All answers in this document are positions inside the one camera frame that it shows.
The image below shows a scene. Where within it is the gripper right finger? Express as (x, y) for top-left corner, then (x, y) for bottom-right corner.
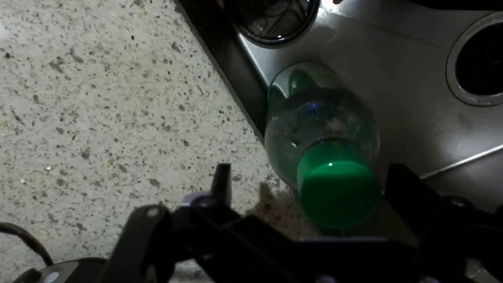
(384, 163), (503, 283)

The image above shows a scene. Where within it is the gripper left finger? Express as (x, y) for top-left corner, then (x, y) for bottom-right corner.
(100, 163), (311, 283)

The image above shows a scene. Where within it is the clear bottle with green lid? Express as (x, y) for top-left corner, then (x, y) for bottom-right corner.
(264, 62), (382, 230)

